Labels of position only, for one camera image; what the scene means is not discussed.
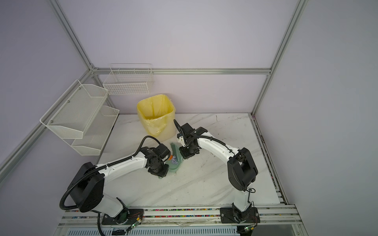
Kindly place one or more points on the white mesh two-tier shelf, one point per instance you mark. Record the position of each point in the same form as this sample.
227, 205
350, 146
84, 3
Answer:
82, 119

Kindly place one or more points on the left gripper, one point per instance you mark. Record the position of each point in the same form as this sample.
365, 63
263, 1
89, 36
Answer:
163, 173

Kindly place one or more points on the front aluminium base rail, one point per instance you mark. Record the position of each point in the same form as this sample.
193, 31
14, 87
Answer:
281, 220

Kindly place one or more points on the yellow lined trash bin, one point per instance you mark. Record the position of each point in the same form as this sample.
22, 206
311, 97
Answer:
157, 114

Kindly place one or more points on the orange purple scrap near bin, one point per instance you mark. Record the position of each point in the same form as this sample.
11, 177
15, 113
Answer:
173, 159

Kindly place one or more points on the aluminium frame corner post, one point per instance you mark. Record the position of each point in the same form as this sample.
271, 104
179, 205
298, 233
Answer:
299, 9

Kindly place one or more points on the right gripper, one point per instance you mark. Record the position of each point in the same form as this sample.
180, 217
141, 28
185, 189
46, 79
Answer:
185, 156

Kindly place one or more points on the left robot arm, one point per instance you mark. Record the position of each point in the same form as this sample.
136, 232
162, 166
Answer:
86, 190

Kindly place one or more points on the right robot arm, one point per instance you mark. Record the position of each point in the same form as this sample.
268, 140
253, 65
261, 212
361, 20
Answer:
241, 170

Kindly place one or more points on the green hand brush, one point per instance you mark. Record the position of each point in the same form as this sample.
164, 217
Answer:
175, 150

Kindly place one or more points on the green plastic dustpan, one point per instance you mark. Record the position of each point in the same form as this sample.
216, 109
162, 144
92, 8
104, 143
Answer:
173, 168

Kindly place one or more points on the white wire basket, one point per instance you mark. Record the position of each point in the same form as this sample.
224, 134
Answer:
129, 79

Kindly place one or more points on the aluminium frame back beam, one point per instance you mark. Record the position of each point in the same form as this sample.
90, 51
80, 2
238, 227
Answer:
189, 71

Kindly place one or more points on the aluminium table edge rail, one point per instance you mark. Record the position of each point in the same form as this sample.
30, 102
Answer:
268, 160

